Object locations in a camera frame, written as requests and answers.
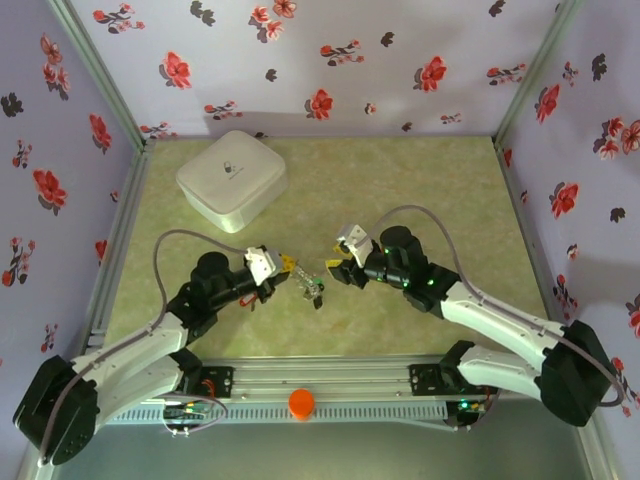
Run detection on orange round cap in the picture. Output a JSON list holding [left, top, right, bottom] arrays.
[[288, 388, 316, 424]]

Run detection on right base cable loop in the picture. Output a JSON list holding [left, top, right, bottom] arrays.
[[469, 384, 504, 431]]

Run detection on aluminium side rail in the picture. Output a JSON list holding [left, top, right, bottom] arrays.
[[88, 142, 156, 351], [492, 139, 569, 326]]

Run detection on left green circuit board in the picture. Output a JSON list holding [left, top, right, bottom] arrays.
[[163, 402, 211, 422]]

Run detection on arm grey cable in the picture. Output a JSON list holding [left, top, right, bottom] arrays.
[[369, 204, 626, 406], [37, 228, 251, 467]]

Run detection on grey slotted cable duct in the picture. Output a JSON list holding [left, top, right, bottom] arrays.
[[99, 402, 449, 426]]

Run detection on grey keyring with chain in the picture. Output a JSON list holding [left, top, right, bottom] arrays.
[[293, 267, 321, 304]]

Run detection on white plastic lidded container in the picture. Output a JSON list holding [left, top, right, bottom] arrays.
[[175, 129, 289, 234]]

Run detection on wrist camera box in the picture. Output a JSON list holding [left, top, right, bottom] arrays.
[[335, 223, 372, 266], [243, 244, 281, 287]]

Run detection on aluminium corner post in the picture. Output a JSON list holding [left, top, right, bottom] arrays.
[[47, 0, 147, 151], [492, 0, 586, 144]]

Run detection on left arm grey cable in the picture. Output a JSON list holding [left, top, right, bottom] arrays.
[[37, 228, 251, 467]]

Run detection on right black circuit board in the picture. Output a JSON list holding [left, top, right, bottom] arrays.
[[447, 398, 489, 430]]

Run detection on right black mount plate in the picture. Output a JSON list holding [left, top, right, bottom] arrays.
[[408, 363, 501, 399]]

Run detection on left black mount plate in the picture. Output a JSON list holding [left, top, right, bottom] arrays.
[[192, 366, 235, 400]]

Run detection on base cable loop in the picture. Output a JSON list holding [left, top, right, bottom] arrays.
[[469, 384, 504, 431], [160, 387, 229, 439]]

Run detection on left base cable loop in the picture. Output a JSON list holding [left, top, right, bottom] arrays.
[[160, 387, 229, 439]]

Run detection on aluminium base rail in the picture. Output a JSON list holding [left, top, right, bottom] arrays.
[[74, 349, 597, 401]]

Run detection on black mount plate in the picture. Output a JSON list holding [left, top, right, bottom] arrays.
[[192, 366, 235, 400], [408, 363, 501, 399]]

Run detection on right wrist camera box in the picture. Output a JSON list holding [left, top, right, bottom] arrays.
[[335, 223, 372, 266]]

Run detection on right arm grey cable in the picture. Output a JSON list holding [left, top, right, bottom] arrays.
[[369, 204, 626, 406]]

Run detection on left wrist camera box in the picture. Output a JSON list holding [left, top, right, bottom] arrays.
[[243, 244, 281, 287]]

